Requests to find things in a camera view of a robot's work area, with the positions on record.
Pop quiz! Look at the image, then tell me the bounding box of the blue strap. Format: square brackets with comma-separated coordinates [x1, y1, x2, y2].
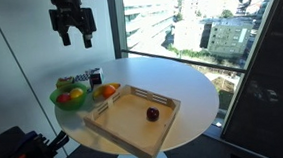
[16, 130, 39, 149]

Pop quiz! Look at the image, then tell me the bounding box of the red round fruit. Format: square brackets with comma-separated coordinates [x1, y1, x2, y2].
[55, 94, 67, 104]

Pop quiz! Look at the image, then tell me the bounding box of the green box with red print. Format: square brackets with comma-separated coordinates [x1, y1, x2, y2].
[54, 76, 76, 89]

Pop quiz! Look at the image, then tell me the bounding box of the yellow banana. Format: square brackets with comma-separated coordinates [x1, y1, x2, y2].
[91, 82, 122, 102]

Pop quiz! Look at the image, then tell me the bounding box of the dark window railing bar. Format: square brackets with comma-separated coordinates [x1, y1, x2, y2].
[120, 41, 247, 82]

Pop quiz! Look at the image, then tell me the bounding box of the wooden tray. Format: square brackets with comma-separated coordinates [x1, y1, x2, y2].
[81, 80, 185, 158]

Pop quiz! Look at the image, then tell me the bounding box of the black and white cube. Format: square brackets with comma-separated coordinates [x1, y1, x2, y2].
[89, 67, 105, 91]

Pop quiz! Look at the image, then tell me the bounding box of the yellow lemon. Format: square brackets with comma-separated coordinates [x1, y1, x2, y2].
[68, 86, 86, 101]

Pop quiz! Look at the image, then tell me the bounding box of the grey apartment building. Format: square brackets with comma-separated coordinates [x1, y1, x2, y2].
[205, 15, 258, 60]

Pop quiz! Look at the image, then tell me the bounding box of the dark window frame post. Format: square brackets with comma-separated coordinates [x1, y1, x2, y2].
[106, 0, 129, 60]

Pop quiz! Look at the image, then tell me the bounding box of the orange fruit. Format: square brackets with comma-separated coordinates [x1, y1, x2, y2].
[100, 84, 118, 100]

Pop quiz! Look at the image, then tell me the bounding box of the black side panel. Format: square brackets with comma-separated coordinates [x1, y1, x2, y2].
[210, 0, 283, 158]

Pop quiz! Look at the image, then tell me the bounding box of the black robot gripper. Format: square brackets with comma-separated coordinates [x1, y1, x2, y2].
[48, 0, 98, 51]

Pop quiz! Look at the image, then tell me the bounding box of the green plastic bowl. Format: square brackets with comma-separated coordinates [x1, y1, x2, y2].
[48, 82, 90, 113]

